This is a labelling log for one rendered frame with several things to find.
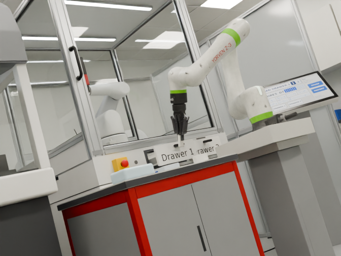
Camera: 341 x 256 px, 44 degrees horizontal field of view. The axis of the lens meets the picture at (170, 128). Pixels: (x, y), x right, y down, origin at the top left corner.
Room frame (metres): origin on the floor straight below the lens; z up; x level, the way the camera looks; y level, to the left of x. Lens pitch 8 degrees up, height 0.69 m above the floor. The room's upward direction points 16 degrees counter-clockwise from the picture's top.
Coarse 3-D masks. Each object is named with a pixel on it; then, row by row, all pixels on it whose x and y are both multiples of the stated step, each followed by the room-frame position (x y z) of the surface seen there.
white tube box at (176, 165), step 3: (168, 165) 2.01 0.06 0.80; (171, 165) 2.02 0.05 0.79; (174, 165) 2.03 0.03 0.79; (177, 165) 2.04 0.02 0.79; (159, 168) 2.04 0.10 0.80; (162, 168) 2.01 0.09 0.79; (165, 168) 2.00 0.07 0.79; (168, 168) 2.01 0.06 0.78; (171, 168) 2.02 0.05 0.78; (159, 171) 2.05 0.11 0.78
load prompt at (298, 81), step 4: (296, 80) 2.94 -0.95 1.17; (300, 80) 2.93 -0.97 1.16; (280, 84) 2.94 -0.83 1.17; (284, 84) 2.93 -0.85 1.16; (288, 84) 2.93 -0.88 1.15; (292, 84) 2.92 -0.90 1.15; (296, 84) 2.91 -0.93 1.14; (268, 88) 2.94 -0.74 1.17; (272, 88) 2.93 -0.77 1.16; (276, 88) 2.92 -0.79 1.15; (280, 88) 2.91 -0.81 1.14; (268, 92) 2.91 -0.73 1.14
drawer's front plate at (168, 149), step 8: (168, 144) 2.31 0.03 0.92; (184, 144) 2.39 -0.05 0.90; (192, 144) 2.43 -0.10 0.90; (160, 152) 2.27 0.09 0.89; (168, 152) 2.30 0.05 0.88; (176, 152) 2.34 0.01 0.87; (184, 152) 2.38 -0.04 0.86; (192, 152) 2.42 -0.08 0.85; (160, 160) 2.26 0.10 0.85; (168, 160) 2.29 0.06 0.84; (176, 160) 2.33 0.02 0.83; (184, 160) 2.37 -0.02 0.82
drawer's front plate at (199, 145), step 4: (216, 136) 2.70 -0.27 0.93; (196, 140) 2.58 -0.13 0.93; (200, 140) 2.60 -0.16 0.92; (212, 140) 2.67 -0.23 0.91; (216, 140) 2.69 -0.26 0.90; (196, 144) 2.57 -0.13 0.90; (200, 144) 2.59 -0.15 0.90; (204, 144) 2.62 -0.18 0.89; (208, 144) 2.64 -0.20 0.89; (212, 144) 2.66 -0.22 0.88; (220, 144) 2.71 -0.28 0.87; (196, 148) 2.57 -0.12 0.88; (200, 148) 2.59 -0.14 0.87; (204, 148) 2.61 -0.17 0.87; (208, 148) 2.63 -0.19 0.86; (212, 148) 2.65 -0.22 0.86; (200, 152) 2.58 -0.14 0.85; (204, 152) 2.60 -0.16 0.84; (208, 152) 2.62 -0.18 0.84; (212, 152) 2.65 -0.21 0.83
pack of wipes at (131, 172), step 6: (126, 168) 1.55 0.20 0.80; (132, 168) 1.57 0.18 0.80; (138, 168) 1.59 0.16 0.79; (144, 168) 1.61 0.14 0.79; (150, 168) 1.63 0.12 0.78; (114, 174) 1.58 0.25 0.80; (120, 174) 1.55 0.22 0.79; (126, 174) 1.54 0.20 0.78; (132, 174) 1.56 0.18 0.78; (138, 174) 1.58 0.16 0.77; (144, 174) 1.60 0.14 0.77; (114, 180) 1.58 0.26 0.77; (120, 180) 1.56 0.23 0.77
